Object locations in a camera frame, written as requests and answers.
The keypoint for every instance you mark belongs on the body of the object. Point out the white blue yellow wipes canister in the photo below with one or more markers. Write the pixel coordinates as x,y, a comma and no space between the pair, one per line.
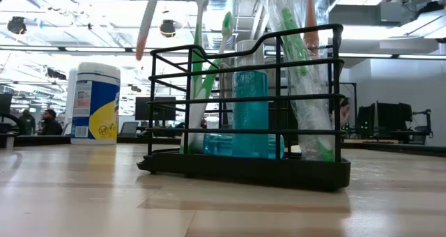
101,101

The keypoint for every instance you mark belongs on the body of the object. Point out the person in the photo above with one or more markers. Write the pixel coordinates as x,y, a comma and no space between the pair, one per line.
345,113
27,123
52,127

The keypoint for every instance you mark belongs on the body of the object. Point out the plastic-wrapped green toothbrush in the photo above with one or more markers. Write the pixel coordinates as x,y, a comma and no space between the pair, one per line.
310,118

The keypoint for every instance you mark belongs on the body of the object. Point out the tall blue mouthwash bottle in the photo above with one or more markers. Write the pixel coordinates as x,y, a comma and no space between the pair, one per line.
251,115

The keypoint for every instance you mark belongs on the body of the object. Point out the grey chair back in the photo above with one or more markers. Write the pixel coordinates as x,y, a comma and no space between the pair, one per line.
129,129

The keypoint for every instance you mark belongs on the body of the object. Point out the black ceiling-hung device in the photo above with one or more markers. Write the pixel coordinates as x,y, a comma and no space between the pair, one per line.
167,28
16,25

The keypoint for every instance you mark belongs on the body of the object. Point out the black background monitor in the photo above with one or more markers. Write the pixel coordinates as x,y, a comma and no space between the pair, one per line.
143,108

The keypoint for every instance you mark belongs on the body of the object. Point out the black monitor group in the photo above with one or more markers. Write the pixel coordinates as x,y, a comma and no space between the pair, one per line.
390,116

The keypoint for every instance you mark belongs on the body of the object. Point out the dark edge monitor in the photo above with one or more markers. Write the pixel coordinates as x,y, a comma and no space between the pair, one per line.
5,104

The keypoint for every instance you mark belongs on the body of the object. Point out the orange white toothbrush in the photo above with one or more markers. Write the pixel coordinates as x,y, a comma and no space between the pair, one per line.
146,24
311,35

